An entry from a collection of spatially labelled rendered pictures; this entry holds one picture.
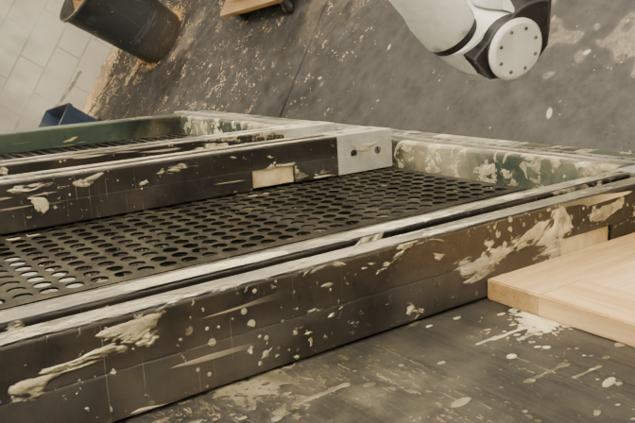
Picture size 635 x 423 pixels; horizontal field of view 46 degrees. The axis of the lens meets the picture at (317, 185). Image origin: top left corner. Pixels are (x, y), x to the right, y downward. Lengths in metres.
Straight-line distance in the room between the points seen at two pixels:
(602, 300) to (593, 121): 1.73
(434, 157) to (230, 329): 0.83
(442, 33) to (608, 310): 0.42
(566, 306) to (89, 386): 0.37
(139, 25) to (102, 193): 3.98
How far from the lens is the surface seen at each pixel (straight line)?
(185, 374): 0.52
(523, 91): 2.56
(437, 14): 0.90
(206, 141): 1.35
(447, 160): 1.28
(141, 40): 5.09
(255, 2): 4.11
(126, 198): 1.12
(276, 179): 1.23
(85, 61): 6.06
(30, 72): 5.92
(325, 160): 1.28
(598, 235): 0.81
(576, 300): 0.64
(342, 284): 0.57
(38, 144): 2.02
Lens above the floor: 1.75
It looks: 35 degrees down
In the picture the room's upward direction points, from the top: 59 degrees counter-clockwise
